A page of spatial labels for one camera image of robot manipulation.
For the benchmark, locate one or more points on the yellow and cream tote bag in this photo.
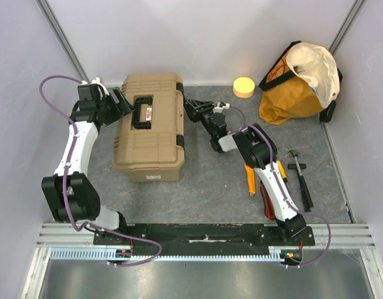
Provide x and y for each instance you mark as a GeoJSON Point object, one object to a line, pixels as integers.
{"type": "Point", "coordinates": [304, 81]}

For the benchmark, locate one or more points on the red and black utility knife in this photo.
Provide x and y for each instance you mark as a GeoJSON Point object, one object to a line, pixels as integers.
{"type": "Point", "coordinates": [268, 206]}

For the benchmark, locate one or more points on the black handled hammer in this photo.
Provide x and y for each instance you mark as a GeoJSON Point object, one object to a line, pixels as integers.
{"type": "Point", "coordinates": [298, 167]}

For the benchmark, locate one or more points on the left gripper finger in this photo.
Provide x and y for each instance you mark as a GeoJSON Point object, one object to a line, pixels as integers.
{"type": "Point", "coordinates": [117, 92]}
{"type": "Point", "coordinates": [125, 107]}

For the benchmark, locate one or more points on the yellow utility knife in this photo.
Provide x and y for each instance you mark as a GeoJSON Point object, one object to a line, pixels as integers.
{"type": "Point", "coordinates": [250, 180]}

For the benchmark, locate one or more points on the yellow and black screwdriver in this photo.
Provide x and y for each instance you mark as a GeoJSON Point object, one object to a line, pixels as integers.
{"type": "Point", "coordinates": [282, 171]}

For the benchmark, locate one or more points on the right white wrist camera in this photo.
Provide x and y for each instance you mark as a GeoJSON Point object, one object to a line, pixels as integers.
{"type": "Point", "coordinates": [220, 106]}

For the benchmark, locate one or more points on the slotted cable duct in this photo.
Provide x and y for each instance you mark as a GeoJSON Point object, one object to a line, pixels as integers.
{"type": "Point", "coordinates": [120, 255]}

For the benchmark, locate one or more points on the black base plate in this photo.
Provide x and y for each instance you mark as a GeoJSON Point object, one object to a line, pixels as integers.
{"type": "Point", "coordinates": [216, 239]}

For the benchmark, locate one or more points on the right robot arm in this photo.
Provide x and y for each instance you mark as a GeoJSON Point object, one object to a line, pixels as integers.
{"type": "Point", "coordinates": [259, 154]}

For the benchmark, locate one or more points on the yellow round sponge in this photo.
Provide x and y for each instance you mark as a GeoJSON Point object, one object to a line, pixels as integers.
{"type": "Point", "coordinates": [243, 87]}

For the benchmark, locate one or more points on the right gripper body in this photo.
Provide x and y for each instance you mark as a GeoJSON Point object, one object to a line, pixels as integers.
{"type": "Point", "coordinates": [200, 109]}

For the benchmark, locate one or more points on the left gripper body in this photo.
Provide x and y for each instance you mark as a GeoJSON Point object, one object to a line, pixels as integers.
{"type": "Point", "coordinates": [110, 109]}

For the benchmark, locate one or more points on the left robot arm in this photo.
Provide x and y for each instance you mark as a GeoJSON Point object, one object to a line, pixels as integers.
{"type": "Point", "coordinates": [69, 193]}

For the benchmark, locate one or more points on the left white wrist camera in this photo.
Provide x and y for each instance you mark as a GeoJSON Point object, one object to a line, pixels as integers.
{"type": "Point", "coordinates": [103, 91]}

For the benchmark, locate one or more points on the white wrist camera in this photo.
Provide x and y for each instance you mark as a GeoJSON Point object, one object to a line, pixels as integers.
{"type": "Point", "coordinates": [103, 91]}
{"type": "Point", "coordinates": [220, 106]}

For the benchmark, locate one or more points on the tan plastic tool box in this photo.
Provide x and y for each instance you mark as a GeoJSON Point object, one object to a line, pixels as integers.
{"type": "Point", "coordinates": [149, 144]}

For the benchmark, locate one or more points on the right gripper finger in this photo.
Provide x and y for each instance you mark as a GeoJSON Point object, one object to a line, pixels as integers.
{"type": "Point", "coordinates": [190, 107]}
{"type": "Point", "coordinates": [203, 104]}

